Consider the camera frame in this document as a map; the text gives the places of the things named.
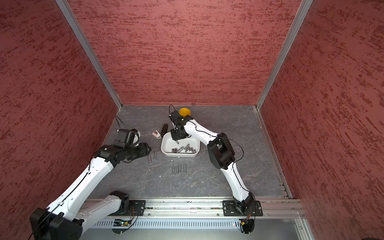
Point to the yellow pen holder bucket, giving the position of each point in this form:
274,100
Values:
184,112

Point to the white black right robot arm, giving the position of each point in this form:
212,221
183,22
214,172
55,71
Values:
221,154

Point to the aluminium corner post left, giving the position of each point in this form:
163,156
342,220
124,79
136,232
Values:
79,33

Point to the white plastic storage box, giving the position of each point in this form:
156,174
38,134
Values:
186,148

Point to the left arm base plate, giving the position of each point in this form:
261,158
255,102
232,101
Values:
136,207

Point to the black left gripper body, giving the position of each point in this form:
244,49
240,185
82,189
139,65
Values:
142,150

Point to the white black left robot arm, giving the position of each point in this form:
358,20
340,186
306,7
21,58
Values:
63,220

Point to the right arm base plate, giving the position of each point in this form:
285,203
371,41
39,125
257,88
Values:
232,208

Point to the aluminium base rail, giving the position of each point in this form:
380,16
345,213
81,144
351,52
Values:
213,207

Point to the aluminium corner post right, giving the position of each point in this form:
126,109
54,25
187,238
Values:
291,35

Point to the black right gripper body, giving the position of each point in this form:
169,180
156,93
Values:
178,134

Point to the aluminium corner post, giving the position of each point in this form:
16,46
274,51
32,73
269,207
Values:
291,35
79,33

